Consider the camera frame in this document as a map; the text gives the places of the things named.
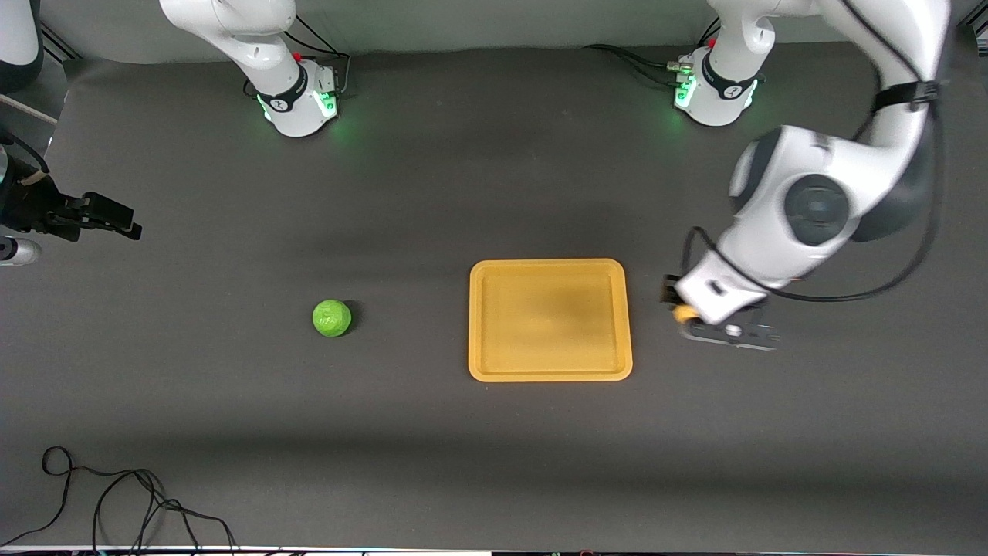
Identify green apple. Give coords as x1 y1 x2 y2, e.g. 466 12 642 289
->
312 300 353 338

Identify yellow plastic tray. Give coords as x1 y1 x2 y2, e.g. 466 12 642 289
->
468 259 634 383

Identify thin white rod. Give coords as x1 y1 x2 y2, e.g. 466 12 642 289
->
0 93 59 126

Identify black left arm base cables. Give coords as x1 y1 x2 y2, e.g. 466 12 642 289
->
584 15 695 86

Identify black arm base cables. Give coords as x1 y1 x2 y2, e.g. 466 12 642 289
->
584 15 695 86
245 15 353 100

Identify black right arm base cables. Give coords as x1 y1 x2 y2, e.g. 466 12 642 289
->
245 15 353 100

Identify thin black loose cable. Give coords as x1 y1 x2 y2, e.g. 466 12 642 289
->
0 446 238 556

